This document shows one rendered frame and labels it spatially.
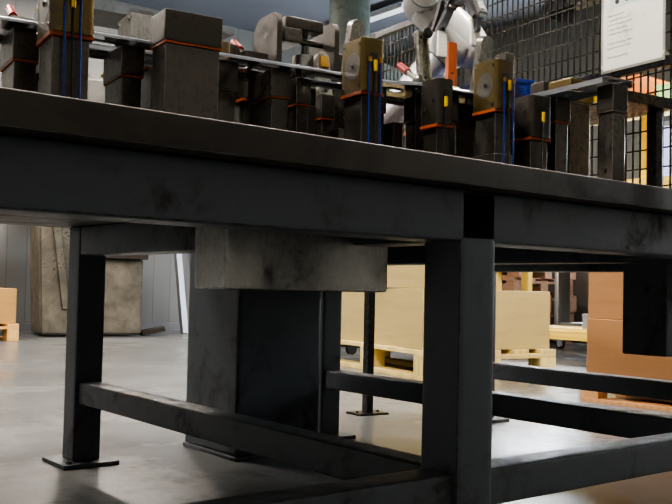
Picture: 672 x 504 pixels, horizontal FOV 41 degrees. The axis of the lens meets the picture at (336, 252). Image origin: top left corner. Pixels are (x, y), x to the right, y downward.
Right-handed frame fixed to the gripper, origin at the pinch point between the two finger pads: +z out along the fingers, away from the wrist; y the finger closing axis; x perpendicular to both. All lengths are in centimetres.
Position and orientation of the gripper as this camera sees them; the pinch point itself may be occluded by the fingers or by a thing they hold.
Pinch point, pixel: (457, 47)
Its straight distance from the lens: 244.1
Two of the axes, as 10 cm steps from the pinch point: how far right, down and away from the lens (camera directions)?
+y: -5.2, 0.2, 8.5
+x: -8.5, -0.4, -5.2
